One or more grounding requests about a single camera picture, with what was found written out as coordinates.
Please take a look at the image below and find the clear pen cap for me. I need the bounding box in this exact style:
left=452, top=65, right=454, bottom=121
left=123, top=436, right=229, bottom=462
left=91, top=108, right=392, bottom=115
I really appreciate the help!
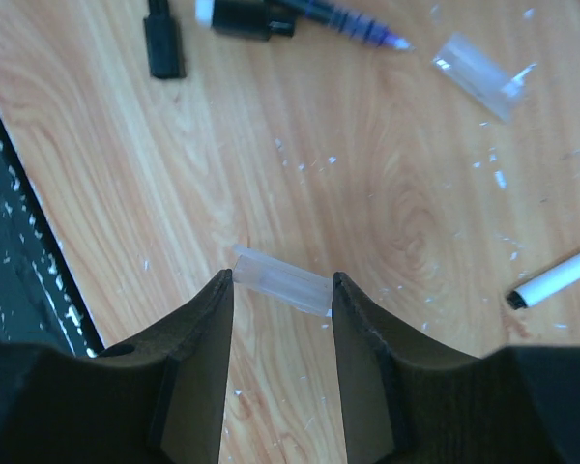
left=432, top=33, right=537, bottom=123
left=233, top=245, right=333, bottom=317

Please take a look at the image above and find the white pen black end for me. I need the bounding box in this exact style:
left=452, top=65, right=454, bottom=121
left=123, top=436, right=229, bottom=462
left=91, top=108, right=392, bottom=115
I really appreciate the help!
left=506, top=252, right=580, bottom=310

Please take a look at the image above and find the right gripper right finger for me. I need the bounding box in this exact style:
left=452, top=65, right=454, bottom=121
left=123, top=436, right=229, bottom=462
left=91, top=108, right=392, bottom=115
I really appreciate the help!
left=332, top=273, right=580, bottom=463

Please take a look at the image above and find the small black pen cap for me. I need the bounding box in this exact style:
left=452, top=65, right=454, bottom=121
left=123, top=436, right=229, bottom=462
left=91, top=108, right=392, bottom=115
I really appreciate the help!
left=143, top=0, right=187, bottom=80

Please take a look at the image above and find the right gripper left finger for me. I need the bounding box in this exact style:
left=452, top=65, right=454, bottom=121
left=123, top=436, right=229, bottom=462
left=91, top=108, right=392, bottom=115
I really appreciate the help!
left=0, top=270, right=234, bottom=463

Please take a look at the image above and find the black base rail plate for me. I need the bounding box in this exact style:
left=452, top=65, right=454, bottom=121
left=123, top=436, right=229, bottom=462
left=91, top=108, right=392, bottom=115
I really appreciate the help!
left=0, top=118, right=103, bottom=358

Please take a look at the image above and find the dark purple pen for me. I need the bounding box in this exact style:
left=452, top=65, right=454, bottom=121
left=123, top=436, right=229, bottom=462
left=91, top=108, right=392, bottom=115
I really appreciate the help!
left=273, top=0, right=414, bottom=51

